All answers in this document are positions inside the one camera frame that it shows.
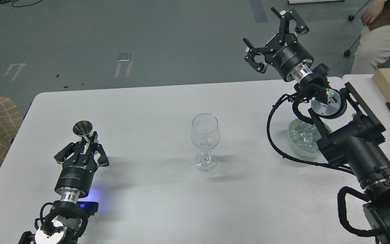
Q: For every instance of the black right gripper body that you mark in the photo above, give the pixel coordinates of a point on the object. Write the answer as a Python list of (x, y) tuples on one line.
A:
[(285, 56)]

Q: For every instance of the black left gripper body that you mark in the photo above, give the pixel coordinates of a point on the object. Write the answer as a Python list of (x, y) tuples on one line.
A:
[(75, 180)]

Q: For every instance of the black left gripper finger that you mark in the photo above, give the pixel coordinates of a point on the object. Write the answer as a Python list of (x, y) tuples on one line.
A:
[(71, 154), (95, 154)]

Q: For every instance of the steel cocktail jigger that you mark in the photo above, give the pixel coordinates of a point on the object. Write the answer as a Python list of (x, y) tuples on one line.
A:
[(84, 130)]

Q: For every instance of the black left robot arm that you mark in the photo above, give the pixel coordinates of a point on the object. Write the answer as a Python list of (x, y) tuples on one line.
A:
[(68, 217)]

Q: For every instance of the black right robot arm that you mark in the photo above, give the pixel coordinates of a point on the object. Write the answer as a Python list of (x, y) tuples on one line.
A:
[(351, 134)]

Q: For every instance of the green bowl of ice cubes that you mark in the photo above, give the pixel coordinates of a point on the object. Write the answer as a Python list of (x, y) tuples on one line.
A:
[(302, 138)]

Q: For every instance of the clear wine glass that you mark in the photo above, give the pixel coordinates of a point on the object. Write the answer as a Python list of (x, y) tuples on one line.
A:
[(205, 135)]

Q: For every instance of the seated person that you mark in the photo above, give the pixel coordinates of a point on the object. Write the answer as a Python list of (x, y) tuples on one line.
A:
[(374, 43)]

